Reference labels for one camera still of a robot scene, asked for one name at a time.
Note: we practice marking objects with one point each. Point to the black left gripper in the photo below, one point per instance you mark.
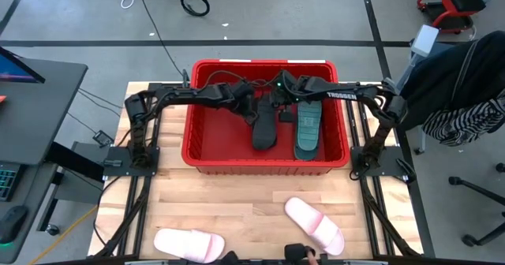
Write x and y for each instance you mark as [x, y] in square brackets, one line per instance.
[244, 97]

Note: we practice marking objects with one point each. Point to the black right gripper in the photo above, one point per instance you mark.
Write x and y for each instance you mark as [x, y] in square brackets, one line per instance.
[284, 93]

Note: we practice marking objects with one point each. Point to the black slide sandal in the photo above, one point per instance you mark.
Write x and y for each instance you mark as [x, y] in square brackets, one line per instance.
[263, 135]

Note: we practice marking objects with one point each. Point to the pink slide sandal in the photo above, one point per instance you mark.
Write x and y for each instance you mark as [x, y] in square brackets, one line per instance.
[315, 225]
[185, 244]

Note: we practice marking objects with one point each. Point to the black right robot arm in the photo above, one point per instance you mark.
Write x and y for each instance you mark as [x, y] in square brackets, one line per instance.
[343, 95]

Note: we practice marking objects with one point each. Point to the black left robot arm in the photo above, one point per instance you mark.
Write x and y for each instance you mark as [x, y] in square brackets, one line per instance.
[177, 94]

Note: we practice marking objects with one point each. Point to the red plastic bin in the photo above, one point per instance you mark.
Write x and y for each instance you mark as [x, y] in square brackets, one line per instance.
[221, 139]

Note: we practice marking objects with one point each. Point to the person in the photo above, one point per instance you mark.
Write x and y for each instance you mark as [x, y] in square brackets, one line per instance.
[453, 79]
[294, 252]

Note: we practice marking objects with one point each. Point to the small black device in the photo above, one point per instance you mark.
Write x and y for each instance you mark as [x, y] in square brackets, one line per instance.
[103, 138]

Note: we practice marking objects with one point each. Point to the white box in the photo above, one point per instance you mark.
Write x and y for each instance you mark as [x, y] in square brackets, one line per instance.
[425, 40]

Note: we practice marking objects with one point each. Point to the black chair base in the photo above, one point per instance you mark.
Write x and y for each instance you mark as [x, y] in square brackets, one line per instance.
[473, 187]

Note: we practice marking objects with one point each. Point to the black desk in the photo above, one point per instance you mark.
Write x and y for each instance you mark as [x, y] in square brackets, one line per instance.
[47, 111]

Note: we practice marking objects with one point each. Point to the computer monitor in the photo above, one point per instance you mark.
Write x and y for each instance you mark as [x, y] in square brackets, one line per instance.
[16, 69]

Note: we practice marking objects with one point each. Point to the backlit keyboard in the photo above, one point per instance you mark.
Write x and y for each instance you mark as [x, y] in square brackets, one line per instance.
[7, 184]

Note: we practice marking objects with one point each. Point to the black computer mouse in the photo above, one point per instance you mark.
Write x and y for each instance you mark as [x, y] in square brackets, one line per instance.
[12, 222]

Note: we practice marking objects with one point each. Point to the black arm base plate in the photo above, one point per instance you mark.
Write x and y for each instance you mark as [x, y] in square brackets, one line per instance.
[388, 158]
[118, 169]

